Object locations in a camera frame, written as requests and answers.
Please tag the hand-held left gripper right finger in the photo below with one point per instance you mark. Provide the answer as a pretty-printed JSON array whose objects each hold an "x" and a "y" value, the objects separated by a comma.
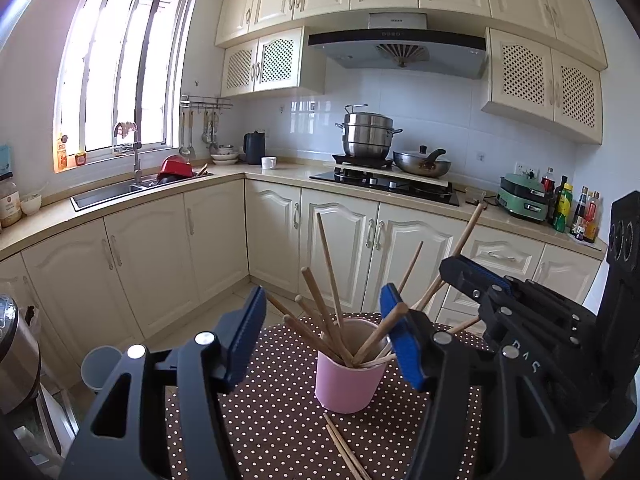
[{"x": 400, "y": 340}]

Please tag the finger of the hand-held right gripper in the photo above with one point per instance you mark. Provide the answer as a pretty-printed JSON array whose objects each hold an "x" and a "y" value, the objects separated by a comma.
[
  {"x": 550, "y": 305},
  {"x": 470, "y": 275}
]

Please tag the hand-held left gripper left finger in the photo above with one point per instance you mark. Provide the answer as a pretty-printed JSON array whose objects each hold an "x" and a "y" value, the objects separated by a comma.
[{"x": 250, "y": 330}]

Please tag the wooden chopstick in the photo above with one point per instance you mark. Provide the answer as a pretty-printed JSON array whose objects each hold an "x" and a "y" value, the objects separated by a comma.
[
  {"x": 350, "y": 447},
  {"x": 337, "y": 447},
  {"x": 470, "y": 230}
]

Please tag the pink cup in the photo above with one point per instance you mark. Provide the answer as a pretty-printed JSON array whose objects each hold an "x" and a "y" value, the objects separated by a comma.
[{"x": 345, "y": 385}]

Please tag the bunch of wooden chopsticks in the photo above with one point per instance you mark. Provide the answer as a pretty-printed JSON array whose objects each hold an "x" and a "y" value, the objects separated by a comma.
[{"x": 330, "y": 305}]

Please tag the person's right forearm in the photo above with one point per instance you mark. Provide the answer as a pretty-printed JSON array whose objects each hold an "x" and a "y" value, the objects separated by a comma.
[{"x": 590, "y": 455}]

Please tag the green electric cooker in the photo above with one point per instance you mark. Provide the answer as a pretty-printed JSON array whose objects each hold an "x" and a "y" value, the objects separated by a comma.
[{"x": 522, "y": 200}]

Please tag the brown polka-dot tablecloth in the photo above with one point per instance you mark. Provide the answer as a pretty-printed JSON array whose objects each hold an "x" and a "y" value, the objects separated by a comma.
[{"x": 280, "y": 425}]

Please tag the row of condiment bottles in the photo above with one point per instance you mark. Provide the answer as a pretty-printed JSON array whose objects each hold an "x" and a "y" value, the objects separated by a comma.
[{"x": 565, "y": 205}]

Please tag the black gas stove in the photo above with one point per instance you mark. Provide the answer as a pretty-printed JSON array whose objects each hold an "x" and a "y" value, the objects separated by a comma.
[{"x": 390, "y": 187}]

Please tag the steel wok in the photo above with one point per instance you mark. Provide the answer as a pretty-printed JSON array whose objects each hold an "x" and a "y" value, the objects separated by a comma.
[{"x": 420, "y": 164}]

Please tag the cream kitchen base cabinets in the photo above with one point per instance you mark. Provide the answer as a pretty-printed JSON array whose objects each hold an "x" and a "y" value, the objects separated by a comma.
[{"x": 150, "y": 250}]

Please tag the grey trash bin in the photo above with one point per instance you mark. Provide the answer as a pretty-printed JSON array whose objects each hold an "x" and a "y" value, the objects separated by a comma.
[{"x": 100, "y": 370}]

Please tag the beige kitchen countertop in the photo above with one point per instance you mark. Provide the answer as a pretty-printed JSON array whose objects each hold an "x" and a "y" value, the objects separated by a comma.
[{"x": 280, "y": 172}]

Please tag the white mug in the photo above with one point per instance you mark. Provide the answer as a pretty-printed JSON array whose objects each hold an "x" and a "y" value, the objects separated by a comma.
[{"x": 269, "y": 163}]

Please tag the steel steamer pot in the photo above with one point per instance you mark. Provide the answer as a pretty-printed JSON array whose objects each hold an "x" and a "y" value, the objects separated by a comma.
[{"x": 367, "y": 135}]

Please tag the stack of white bowls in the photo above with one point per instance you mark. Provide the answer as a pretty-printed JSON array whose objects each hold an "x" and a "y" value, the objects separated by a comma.
[{"x": 225, "y": 156}]

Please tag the red bowl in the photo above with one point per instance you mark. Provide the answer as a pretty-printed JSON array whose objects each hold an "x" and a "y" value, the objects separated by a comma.
[{"x": 175, "y": 166}]

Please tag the black electric kettle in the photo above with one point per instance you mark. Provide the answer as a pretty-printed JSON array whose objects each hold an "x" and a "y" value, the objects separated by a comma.
[{"x": 254, "y": 149}]

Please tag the hanging steel ladle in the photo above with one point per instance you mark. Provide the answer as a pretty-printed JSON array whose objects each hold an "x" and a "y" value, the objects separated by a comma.
[{"x": 185, "y": 147}]

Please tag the steel kitchen sink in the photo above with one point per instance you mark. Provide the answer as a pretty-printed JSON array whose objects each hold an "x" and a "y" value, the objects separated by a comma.
[{"x": 110, "y": 192}]

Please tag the steel sink faucet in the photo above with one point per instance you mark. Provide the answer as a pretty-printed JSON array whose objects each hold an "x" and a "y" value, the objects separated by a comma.
[{"x": 136, "y": 160}]

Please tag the metal utensil rack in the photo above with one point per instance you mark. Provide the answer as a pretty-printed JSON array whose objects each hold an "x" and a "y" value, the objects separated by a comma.
[{"x": 205, "y": 103}]

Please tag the silver rice cooker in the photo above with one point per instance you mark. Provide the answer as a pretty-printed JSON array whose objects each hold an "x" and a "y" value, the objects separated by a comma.
[{"x": 17, "y": 355}]

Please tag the range hood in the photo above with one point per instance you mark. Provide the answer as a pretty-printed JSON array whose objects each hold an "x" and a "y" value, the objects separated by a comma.
[{"x": 400, "y": 50}]

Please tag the small white bowl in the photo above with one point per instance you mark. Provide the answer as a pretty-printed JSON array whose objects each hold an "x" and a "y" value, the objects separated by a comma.
[{"x": 31, "y": 205}]

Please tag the glass jar with label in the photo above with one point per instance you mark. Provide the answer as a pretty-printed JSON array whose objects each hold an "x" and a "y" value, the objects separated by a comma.
[{"x": 10, "y": 205}]

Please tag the teal box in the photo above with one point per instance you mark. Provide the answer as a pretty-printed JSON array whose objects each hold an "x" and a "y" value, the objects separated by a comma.
[{"x": 5, "y": 160}]

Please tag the barred kitchen window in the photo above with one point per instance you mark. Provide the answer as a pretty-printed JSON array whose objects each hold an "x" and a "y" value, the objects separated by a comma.
[{"x": 120, "y": 60}]

